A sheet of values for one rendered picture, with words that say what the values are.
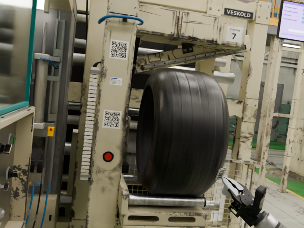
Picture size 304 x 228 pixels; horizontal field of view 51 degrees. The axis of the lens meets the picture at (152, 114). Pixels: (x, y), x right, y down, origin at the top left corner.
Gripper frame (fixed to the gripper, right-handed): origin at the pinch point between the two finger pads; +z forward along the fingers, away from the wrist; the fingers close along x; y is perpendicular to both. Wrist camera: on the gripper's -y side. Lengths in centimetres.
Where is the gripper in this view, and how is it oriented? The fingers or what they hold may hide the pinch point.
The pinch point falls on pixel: (225, 178)
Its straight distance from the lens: 133.8
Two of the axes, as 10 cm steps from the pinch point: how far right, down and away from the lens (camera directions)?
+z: -6.7, -6.8, 3.0
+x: 6.4, -3.2, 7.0
